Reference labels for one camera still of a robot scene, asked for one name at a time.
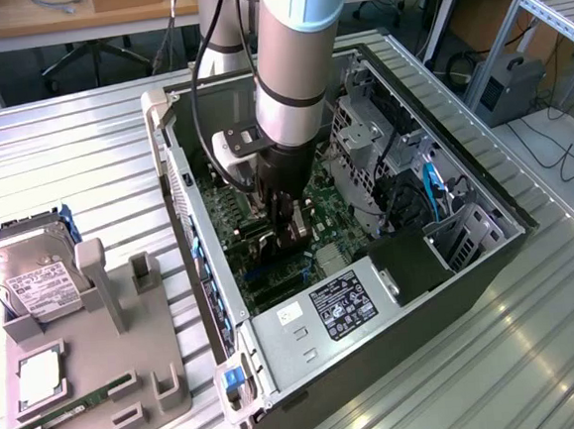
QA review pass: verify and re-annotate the grey hanging cable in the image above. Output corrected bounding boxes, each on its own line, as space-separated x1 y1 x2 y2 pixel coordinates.
147 0 185 76

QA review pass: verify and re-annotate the black and silver PC case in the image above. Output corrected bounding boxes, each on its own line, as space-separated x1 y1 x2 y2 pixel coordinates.
136 29 556 429

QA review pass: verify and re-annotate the silver disk bay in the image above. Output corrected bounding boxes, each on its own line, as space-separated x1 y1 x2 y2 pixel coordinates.
422 195 525 276

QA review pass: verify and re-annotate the silver perforated drive cage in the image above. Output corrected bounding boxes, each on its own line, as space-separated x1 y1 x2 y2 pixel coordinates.
321 46 448 232

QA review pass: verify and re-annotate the silver power supply unit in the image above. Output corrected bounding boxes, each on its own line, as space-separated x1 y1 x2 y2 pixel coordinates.
244 254 411 411

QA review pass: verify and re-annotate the grey box with handle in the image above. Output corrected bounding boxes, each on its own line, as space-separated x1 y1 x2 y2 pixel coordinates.
467 52 553 131

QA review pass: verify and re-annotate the silver CPU chip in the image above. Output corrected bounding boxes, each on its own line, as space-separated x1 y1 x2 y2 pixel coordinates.
14 348 68 411

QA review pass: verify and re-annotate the green motherboard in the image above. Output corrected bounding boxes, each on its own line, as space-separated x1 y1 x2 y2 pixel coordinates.
190 142 390 321

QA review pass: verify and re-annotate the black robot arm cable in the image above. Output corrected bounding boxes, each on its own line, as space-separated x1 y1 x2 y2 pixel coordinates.
182 0 260 197

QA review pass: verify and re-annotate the blue SATA wire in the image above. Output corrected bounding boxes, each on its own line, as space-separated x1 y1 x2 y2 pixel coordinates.
419 160 452 226

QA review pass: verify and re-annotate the aluminium profile frame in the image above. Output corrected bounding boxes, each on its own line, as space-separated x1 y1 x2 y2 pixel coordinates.
453 0 574 110

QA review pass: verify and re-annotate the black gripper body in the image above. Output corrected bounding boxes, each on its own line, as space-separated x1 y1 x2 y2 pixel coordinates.
254 141 319 206

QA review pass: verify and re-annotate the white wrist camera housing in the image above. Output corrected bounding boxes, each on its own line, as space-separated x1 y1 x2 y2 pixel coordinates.
208 120 269 184

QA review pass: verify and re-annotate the green RAM stick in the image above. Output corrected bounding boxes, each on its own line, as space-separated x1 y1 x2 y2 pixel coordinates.
5 373 139 429

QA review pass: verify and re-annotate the grey parts rack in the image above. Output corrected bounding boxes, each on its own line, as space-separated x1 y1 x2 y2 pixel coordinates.
0 231 198 429

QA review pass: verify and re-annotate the black power cable bundle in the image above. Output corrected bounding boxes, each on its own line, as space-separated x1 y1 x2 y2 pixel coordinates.
360 71 436 237

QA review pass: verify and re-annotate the silver hard disk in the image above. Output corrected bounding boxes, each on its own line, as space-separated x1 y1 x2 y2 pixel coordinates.
0 220 88 329

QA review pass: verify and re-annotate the black plastic cover block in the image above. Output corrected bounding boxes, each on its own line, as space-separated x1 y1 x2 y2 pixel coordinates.
366 222 458 311

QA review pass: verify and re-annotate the blue plastic case latch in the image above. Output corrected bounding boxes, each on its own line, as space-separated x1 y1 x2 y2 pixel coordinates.
220 365 246 394

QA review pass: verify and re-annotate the silver chipset heat sink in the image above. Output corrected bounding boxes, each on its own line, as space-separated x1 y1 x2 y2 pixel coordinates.
315 246 346 268

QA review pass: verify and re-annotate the black office chair base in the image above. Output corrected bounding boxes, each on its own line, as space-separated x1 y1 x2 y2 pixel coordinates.
38 34 155 94

